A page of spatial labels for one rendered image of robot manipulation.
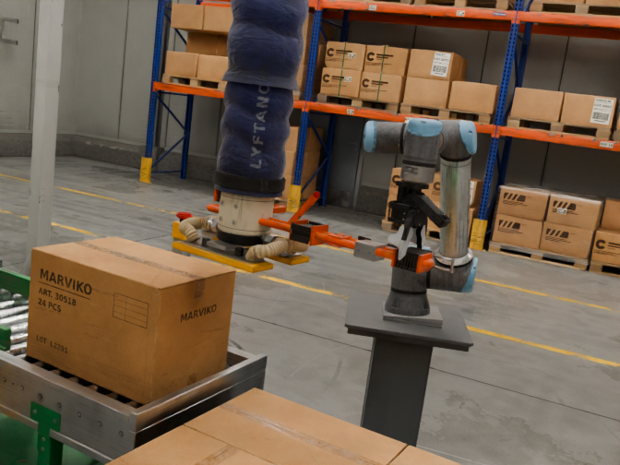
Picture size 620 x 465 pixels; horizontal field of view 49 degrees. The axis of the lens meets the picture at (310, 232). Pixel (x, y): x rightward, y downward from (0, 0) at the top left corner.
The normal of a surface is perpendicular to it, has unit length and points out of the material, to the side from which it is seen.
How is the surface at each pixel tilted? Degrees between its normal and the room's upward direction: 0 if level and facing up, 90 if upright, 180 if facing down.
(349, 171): 90
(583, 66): 90
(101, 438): 90
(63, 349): 90
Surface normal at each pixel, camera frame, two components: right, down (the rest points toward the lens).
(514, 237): -0.44, 0.11
